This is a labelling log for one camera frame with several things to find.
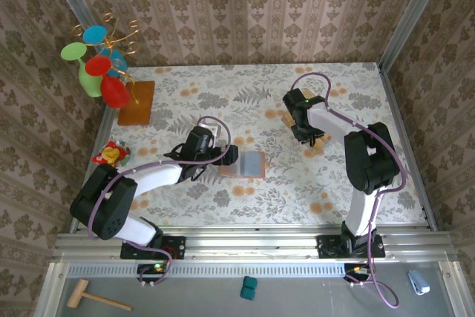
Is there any red yellow snack packet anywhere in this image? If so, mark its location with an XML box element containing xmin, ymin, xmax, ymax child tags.
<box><xmin>92</xmin><ymin>140</ymin><xmax>131</xmax><ymax>168</ymax></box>

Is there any floral print tablecloth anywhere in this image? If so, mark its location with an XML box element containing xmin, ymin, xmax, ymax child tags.
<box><xmin>85</xmin><ymin>62</ymin><xmax>427</xmax><ymax>227</ymax></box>

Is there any gold wire glass rack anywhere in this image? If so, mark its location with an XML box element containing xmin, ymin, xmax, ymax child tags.
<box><xmin>72</xmin><ymin>11</ymin><xmax>156</xmax><ymax>126</ymax></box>

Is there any black controller board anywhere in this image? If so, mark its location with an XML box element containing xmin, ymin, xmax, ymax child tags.
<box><xmin>344</xmin><ymin>264</ymin><xmax>372</xmax><ymax>283</ymax></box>
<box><xmin>137</xmin><ymin>263</ymin><xmax>171</xmax><ymax>284</ymax></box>

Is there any white blue stapler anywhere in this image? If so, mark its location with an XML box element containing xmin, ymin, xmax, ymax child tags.
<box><xmin>407</xmin><ymin>269</ymin><xmax>431</xmax><ymax>295</ymax></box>

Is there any wooden mallet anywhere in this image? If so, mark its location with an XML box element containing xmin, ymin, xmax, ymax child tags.
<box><xmin>66</xmin><ymin>278</ymin><xmax>133</xmax><ymax>313</ymax></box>

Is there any grey metal shelf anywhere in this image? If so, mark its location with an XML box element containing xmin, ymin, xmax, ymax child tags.
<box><xmin>35</xmin><ymin>261</ymin><xmax>475</xmax><ymax>317</ymax></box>

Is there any red plastic wine glass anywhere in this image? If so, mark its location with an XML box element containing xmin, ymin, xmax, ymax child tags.
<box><xmin>85</xmin><ymin>55</ymin><xmax>132</xmax><ymax>110</ymax></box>

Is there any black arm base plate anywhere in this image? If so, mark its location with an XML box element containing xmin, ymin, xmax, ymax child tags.
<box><xmin>119</xmin><ymin>235</ymin><xmax>186</xmax><ymax>261</ymax></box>
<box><xmin>316</xmin><ymin>234</ymin><xmax>386</xmax><ymax>260</ymax></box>

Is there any blue plastic wine glass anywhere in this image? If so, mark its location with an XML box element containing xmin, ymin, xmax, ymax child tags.
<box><xmin>82</xmin><ymin>25</ymin><xmax>128</xmax><ymax>73</ymax></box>

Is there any green plastic wine glass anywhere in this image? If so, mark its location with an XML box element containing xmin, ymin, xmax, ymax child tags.
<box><xmin>60</xmin><ymin>42</ymin><xmax>104</xmax><ymax>99</ymax></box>

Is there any aluminium front rail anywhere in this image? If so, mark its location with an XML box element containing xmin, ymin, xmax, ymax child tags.
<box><xmin>51</xmin><ymin>226</ymin><xmax>460</xmax><ymax>263</ymax></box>

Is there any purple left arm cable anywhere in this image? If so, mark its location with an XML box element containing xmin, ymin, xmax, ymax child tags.
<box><xmin>87</xmin><ymin>116</ymin><xmax>232</xmax><ymax>288</ymax></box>

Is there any grey slotted cable duct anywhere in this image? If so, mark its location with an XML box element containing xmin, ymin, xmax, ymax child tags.
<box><xmin>66</xmin><ymin>261</ymin><xmax>372</xmax><ymax>279</ymax></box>

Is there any aluminium table side rail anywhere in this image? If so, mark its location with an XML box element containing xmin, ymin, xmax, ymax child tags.
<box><xmin>376</xmin><ymin>62</ymin><xmax>438</xmax><ymax>231</ymax></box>

